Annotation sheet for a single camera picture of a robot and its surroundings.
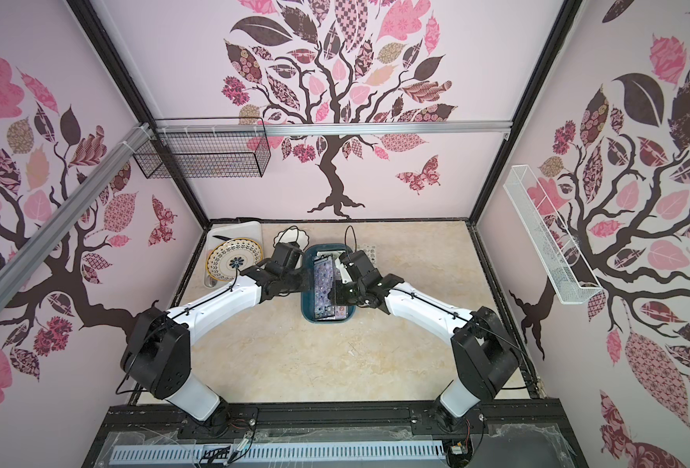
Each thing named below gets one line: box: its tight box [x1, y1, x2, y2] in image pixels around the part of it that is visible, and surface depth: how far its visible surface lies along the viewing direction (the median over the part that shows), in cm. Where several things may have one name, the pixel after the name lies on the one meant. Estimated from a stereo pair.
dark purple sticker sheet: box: [313, 254, 348, 320], surface depth 87 cm
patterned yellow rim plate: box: [205, 237, 264, 282], surface depth 109 cm
